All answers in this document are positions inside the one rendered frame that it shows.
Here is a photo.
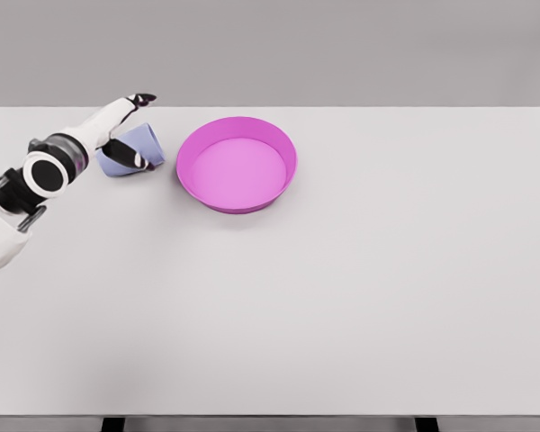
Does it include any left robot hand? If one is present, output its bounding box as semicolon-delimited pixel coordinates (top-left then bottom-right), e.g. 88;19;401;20
87;93;158;173

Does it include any light blue cup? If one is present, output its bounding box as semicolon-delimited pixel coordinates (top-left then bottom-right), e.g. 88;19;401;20
94;122;167;180

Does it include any pink plate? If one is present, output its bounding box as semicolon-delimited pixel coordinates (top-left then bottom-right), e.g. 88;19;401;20
175;116;299;215

